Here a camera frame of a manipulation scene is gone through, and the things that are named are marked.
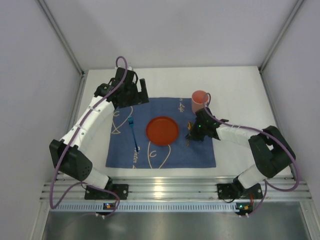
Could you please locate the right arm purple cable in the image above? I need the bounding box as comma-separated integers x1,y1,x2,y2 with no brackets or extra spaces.
202,92,301,218

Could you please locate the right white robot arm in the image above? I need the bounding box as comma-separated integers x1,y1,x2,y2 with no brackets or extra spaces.
186,107,296,199

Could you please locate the pink plastic cup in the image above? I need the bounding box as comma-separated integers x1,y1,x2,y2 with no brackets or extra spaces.
191,90,209,114

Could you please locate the orange plastic plate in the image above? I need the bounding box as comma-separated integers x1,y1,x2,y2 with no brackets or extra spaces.
145,116,180,146

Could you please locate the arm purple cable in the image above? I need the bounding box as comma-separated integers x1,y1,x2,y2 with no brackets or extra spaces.
202,92,301,218
49,56,129,218

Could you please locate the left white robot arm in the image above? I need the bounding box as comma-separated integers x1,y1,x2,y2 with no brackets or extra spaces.
49,67,149,189

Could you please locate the gold metal spoon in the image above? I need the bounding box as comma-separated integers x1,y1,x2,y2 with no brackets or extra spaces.
185,121,194,147

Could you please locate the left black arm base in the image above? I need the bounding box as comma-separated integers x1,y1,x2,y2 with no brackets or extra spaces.
84,184,129,200

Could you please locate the aluminium frame rail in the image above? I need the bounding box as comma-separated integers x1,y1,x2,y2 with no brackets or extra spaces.
39,177,312,202

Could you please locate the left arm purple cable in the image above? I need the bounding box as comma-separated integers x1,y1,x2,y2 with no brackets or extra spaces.
49,56,129,218

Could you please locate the perforated grey cable duct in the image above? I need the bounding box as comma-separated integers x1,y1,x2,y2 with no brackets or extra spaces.
49,202,266,213

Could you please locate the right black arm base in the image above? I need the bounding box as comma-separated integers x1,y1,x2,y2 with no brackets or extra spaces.
216,183,263,200

